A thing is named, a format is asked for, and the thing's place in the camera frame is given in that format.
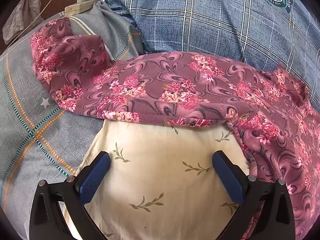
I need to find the blue plaid pillow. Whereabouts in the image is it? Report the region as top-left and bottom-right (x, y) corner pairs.
(95, 0), (320, 110)

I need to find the maroon floral garment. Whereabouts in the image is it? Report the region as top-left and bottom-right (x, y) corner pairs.
(30, 19), (320, 240)

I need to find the white power strip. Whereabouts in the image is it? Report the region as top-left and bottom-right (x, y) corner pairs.
(64, 0), (103, 15)

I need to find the grey hanging cloth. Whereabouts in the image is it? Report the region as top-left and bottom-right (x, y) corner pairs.
(2, 0), (42, 43)

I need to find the cream leaf print pillow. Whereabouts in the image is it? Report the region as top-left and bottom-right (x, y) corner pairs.
(62, 120), (250, 240)

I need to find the white charger cable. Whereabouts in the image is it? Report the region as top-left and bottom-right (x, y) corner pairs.
(5, 0), (86, 46)

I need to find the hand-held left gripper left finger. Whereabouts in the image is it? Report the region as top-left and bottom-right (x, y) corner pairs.
(29, 151), (112, 240)

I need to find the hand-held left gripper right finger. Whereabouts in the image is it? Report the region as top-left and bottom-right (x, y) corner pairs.
(212, 150), (297, 240)

